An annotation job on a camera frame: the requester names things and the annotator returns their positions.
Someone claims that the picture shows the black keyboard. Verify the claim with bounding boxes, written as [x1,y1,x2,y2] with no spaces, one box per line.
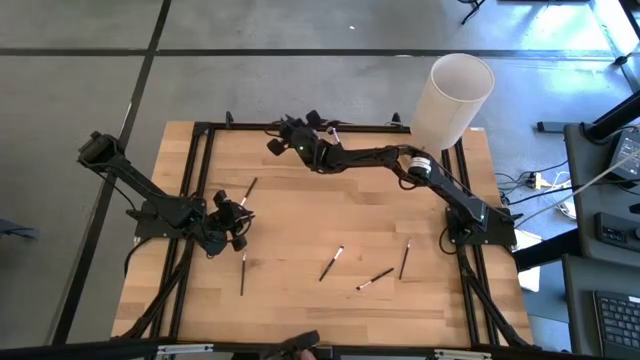
[593,290,640,360]

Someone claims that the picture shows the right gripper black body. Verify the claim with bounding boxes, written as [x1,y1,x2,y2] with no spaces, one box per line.
[266,109,347,174]

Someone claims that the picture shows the dark metal floor foot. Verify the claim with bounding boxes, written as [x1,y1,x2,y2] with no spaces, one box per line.
[536,120,568,135]

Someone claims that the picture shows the blue-grey floor object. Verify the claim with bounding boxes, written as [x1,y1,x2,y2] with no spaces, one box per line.
[0,218,40,242]

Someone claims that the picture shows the black base cable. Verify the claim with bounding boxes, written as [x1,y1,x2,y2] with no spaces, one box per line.
[123,237,151,279]
[438,226,459,257]

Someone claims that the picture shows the black monitor stand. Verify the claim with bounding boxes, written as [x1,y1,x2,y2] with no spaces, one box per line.
[584,89,640,144]

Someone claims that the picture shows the white shade wooden base lamp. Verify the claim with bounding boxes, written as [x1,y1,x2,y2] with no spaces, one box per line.
[409,52,496,152]

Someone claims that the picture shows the black support beam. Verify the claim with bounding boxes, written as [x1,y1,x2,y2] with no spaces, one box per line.
[512,228,584,272]

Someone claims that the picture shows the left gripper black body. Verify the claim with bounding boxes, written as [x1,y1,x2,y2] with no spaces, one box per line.
[202,189,249,255]

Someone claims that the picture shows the grey electronic box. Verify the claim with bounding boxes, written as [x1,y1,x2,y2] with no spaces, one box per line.
[607,129,640,181]

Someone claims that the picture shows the power strip with plugs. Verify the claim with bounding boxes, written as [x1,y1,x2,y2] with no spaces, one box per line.
[524,171,557,192]

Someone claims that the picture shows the black electronic device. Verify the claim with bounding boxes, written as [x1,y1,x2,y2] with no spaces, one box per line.
[594,212,640,246]

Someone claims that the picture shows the black chair base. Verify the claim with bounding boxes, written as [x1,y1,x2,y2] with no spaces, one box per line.
[458,0,487,26]

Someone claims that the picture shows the white paper sheet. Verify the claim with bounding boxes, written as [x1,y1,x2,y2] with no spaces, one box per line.
[514,229,542,294]

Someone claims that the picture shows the black aluminium frame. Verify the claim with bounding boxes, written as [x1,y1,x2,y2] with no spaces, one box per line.
[0,110,640,360]

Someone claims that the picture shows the grey desk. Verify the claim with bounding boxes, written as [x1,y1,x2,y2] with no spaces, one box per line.
[562,122,640,360]

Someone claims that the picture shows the white cable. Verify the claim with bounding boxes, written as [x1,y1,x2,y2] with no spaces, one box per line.
[514,152,640,224]

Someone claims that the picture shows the silver metal bracket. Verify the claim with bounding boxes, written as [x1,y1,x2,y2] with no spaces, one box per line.
[433,348,494,360]
[156,343,215,356]

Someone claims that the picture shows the angled makeup brush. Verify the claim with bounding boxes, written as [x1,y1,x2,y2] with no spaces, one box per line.
[355,267,395,292]

